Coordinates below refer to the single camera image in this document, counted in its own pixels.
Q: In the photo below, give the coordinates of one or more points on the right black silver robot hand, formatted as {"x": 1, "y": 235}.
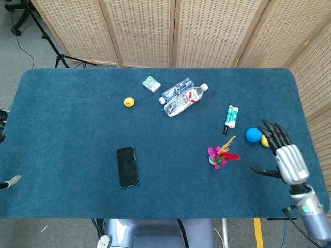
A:
{"x": 285, "y": 157}

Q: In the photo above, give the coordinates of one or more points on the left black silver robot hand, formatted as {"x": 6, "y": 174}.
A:
{"x": 9, "y": 182}

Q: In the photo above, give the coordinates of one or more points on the colourful feather shuttlecock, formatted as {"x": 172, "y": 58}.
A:
{"x": 219, "y": 156}

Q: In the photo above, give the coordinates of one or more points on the black tripod stand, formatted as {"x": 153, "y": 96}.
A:
{"x": 51, "y": 41}

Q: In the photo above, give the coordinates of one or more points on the yellow foam ball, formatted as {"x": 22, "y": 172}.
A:
{"x": 265, "y": 140}

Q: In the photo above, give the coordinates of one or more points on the blue foam ball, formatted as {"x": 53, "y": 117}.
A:
{"x": 253, "y": 135}

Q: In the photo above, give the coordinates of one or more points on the green white glue stick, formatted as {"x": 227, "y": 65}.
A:
{"x": 234, "y": 116}

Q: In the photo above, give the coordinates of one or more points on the green white marker pen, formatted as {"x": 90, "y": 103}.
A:
{"x": 227, "y": 119}

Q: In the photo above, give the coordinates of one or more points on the blue table mat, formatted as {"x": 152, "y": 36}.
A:
{"x": 77, "y": 155}

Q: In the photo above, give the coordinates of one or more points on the yellow floor tape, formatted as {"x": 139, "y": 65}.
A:
{"x": 258, "y": 232}

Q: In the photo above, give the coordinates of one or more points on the clear bottle red label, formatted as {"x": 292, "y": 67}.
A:
{"x": 184, "y": 100}

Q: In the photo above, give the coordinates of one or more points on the black smartphone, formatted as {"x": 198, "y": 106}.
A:
{"x": 127, "y": 166}

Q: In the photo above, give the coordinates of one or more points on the clear bottle blue label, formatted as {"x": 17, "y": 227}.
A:
{"x": 175, "y": 90}

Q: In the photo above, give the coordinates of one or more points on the yellow rubber duck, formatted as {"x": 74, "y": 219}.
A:
{"x": 129, "y": 102}

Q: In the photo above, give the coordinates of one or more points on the silver robot torso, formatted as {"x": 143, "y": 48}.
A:
{"x": 160, "y": 233}

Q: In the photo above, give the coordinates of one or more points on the woven bamboo folding screen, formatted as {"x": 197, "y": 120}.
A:
{"x": 207, "y": 31}

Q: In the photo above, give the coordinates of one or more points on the small pale green box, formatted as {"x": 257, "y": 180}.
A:
{"x": 151, "y": 84}

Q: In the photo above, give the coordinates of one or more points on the black office chair base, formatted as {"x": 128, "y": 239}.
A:
{"x": 16, "y": 13}

